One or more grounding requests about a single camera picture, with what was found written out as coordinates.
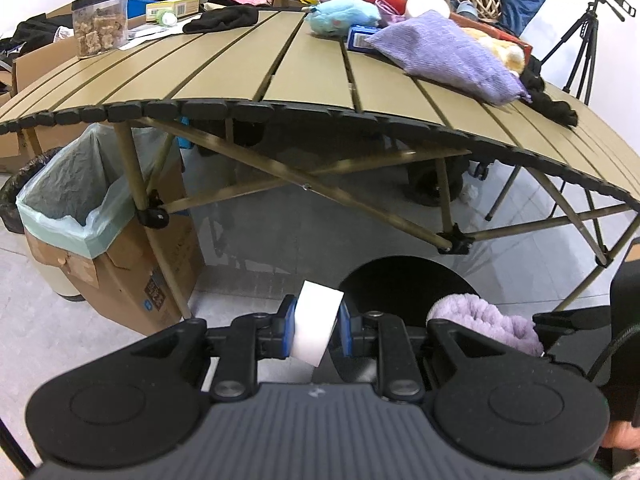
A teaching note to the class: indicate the yellow plush toy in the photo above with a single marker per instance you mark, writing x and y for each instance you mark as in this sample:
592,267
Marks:
502,50

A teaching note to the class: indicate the clear snack jar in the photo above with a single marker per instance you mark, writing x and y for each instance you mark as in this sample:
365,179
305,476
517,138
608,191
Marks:
100,25

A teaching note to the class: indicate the black knit hat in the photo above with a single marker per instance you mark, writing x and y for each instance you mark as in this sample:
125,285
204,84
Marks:
547,97

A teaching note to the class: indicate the light blue fluffy cloth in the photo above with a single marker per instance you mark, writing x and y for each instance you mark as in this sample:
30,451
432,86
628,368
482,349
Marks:
340,15

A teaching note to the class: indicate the blue white carton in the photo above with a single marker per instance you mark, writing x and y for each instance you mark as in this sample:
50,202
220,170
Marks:
360,37

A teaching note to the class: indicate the light green bin liner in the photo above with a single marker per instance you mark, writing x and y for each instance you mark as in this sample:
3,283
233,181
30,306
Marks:
65,185

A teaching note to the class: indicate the blue fabric bag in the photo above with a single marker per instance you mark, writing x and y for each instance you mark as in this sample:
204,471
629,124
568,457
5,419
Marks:
520,2

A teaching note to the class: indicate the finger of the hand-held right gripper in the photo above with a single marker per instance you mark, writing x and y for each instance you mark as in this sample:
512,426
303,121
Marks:
570,320

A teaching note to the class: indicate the large cardboard box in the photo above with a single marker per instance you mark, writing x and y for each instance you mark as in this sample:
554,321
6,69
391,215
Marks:
40,67

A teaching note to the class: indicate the lined cardboard box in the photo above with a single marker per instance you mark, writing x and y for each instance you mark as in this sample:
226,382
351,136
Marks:
130,270

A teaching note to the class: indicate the purple shiny pouch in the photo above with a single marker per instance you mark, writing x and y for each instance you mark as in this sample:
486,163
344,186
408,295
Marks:
387,10

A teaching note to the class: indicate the black camera tripod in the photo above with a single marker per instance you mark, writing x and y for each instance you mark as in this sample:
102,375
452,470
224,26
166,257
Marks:
582,45

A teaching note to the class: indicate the tan folding table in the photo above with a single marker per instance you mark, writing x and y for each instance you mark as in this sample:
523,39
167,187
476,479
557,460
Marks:
300,70

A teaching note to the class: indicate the black bin bag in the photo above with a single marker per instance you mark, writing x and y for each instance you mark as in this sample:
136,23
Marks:
15,195

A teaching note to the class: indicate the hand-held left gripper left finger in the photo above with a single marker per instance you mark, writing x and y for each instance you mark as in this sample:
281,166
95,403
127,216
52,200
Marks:
290,330

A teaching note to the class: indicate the green yellow carton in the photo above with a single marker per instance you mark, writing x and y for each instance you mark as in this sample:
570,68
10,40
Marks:
175,8

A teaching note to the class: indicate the small black knit cloth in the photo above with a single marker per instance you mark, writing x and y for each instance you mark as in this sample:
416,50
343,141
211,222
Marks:
220,19

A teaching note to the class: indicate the person's right hand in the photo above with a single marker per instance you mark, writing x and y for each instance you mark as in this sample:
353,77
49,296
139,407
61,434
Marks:
622,437

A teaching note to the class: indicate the black round bin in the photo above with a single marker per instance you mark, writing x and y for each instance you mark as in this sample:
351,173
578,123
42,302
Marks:
400,285

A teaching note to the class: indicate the small white green jar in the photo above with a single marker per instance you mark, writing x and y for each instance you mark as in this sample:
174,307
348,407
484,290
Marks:
168,18

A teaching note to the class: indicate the white plastic bin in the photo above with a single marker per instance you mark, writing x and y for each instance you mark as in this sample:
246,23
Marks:
65,285

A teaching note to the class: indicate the white paper sheet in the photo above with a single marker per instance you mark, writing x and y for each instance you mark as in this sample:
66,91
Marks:
145,35

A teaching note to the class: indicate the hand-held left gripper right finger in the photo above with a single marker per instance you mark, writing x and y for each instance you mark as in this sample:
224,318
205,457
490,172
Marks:
344,332

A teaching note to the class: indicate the purple fluffy cloth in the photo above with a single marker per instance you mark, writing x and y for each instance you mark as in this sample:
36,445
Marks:
490,322

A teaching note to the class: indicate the black cart wheel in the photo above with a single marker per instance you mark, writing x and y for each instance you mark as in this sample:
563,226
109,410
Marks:
435,182

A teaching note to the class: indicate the purple knit pouch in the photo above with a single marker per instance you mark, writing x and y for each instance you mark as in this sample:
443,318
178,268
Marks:
445,55

